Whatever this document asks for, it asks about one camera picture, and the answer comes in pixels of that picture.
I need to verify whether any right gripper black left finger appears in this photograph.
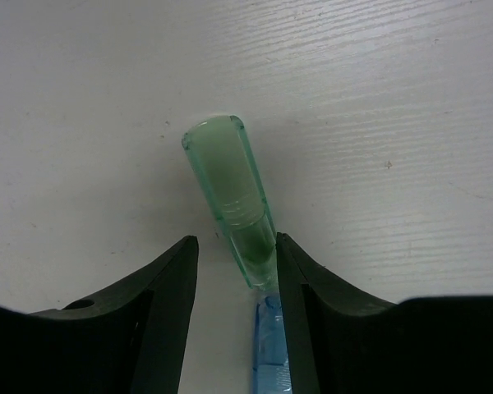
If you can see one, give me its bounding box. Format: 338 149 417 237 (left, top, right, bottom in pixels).
0 236 199 393

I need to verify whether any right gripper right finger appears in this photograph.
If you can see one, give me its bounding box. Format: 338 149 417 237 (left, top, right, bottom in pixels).
276 234 493 393

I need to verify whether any blue highlighter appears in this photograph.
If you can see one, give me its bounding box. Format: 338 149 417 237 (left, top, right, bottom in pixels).
251 293 293 394

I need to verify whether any green highlighter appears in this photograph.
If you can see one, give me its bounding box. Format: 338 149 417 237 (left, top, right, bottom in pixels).
182 115 278 291

